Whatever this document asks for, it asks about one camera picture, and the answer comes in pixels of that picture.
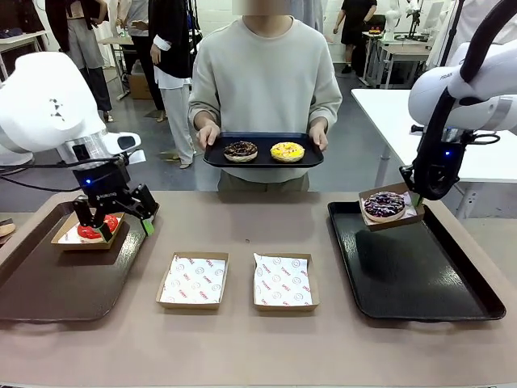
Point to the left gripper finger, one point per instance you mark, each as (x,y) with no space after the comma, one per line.
(87,214)
(143,202)

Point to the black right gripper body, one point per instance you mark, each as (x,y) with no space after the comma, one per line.
(448,161)

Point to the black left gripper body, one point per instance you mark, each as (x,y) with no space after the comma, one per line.
(105,182)

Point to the red glazed donut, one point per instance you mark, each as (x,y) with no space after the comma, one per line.
(87,232)

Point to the kraft paper food box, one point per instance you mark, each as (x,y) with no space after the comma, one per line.
(393,224)
(81,246)
(190,305)
(284,307)

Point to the purple sprinkled donut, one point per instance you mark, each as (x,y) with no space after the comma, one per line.
(383,204)

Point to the chocolate sprinkled donut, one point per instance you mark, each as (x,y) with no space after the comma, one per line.
(234,151)

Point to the small black serving tray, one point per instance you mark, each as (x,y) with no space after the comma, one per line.
(262,163)

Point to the yellow sprinkled donut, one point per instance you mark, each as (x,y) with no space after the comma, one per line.
(280,153)

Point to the person's left forearm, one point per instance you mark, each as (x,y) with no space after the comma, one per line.
(325,111)

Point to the person's right forearm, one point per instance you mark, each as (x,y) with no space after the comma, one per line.
(204,111)

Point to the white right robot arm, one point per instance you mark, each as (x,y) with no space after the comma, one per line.
(484,97)

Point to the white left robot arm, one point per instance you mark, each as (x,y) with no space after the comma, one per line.
(44,105)

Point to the large brown serving tray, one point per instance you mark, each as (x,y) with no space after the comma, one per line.
(76,283)

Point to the large black serving tray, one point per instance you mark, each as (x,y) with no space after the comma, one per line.
(408,275)

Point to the person's right hand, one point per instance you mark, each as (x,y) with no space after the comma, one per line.
(208,136)

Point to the person's left hand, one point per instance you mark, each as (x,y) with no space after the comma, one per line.
(319,135)

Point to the white side table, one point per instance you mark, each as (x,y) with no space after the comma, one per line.
(383,113)

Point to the tan object with dark top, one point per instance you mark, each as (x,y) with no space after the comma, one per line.
(6,230)

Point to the cardboard box on floor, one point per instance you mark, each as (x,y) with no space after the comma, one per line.
(139,87)

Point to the grey background desk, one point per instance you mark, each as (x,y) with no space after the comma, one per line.
(400,50)

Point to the black tripod pole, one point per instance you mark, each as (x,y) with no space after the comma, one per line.
(452,32)

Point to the bystander grey trousers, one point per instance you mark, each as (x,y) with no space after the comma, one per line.
(87,48)

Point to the bystander dark trousers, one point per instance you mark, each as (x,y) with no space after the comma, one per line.
(143,52)

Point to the bystander white loose clothes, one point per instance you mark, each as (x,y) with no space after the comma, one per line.
(474,20)

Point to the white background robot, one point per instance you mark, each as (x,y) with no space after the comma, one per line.
(392,24)

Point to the bystander black jacket white trousers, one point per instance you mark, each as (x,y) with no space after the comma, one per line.
(173,40)

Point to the white background workbench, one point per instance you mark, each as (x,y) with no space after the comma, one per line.
(20,40)

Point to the bystander black top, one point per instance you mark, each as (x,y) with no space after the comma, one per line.
(355,20)

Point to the person in beige sweater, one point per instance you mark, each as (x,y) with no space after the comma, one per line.
(264,77)

